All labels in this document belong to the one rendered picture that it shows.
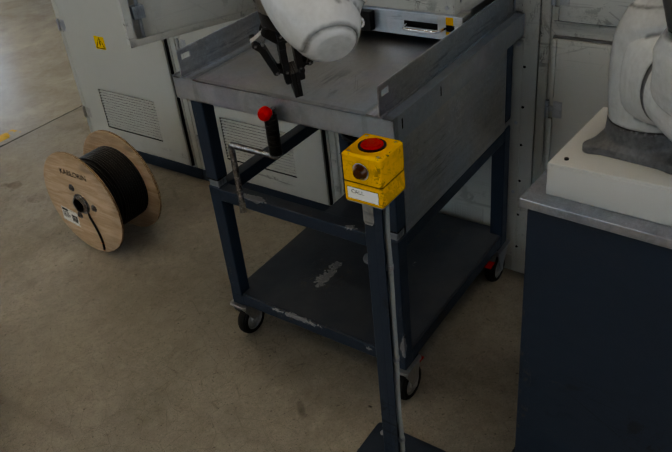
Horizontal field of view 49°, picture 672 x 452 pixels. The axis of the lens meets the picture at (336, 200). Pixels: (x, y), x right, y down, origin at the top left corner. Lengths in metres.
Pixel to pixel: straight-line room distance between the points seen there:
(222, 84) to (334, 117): 0.32
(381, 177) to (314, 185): 1.44
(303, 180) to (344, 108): 1.17
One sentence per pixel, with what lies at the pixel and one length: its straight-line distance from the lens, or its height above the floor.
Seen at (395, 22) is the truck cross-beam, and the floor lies 0.89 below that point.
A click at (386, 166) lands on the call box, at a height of 0.88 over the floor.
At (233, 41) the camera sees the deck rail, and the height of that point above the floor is 0.87.
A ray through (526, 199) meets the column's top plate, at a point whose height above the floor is 0.75.
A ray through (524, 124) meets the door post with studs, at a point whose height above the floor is 0.53.
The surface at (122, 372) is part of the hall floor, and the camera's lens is 2.28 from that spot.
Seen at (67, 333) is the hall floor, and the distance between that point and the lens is 2.49.
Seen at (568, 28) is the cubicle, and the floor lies 0.82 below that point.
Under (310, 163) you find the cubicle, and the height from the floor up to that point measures 0.23.
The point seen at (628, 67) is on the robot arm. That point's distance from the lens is 1.32.
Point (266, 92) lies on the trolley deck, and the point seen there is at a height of 0.85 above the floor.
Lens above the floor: 1.49
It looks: 32 degrees down
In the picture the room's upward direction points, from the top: 6 degrees counter-clockwise
